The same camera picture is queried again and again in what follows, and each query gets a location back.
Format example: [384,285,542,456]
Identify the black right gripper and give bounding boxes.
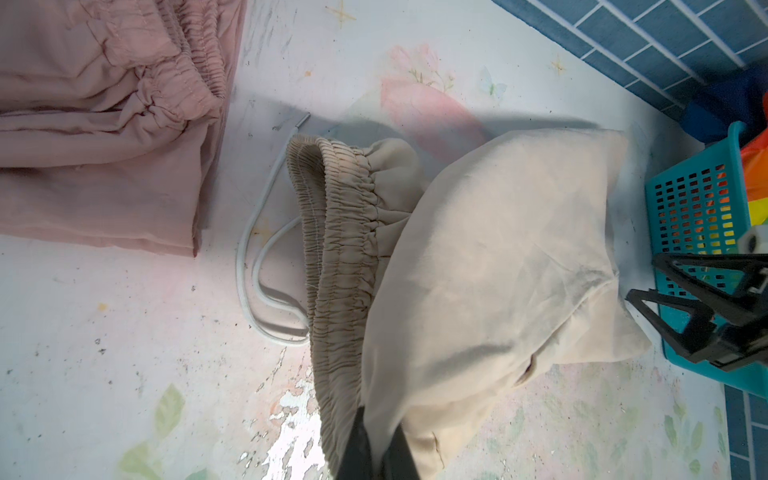
[626,253,767,369]

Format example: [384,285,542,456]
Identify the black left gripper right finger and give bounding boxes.
[381,425,420,480]

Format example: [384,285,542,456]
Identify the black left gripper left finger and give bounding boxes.
[335,407,375,480]

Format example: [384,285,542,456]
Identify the beige shorts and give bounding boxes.
[235,111,653,480]

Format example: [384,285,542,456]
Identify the pink shorts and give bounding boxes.
[1,0,246,256]

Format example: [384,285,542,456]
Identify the red shorts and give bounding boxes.
[741,129,768,226]

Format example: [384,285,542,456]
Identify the navy blue shorts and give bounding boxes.
[679,63,767,144]

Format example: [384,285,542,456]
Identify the teal plastic laundry basket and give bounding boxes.
[645,122,767,400]

